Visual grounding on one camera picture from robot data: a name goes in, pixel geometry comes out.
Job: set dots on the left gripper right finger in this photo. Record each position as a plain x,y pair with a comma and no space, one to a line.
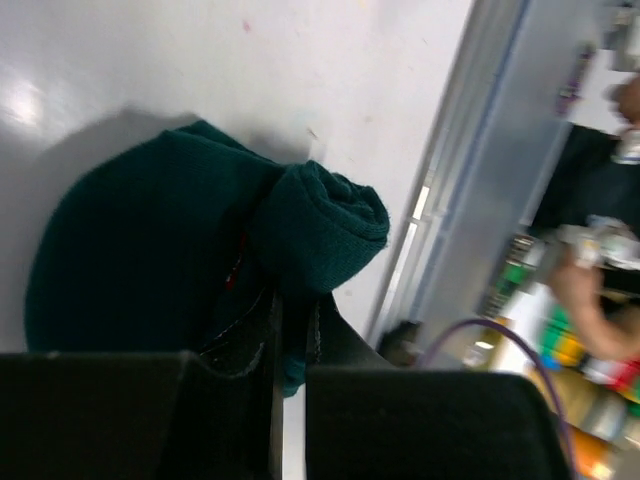
366,419

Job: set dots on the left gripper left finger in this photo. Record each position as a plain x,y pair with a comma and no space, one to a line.
174,415

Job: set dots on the dark green reindeer sock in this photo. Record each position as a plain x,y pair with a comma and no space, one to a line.
169,245

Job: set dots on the aluminium frame rail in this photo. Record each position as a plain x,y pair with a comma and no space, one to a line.
502,121

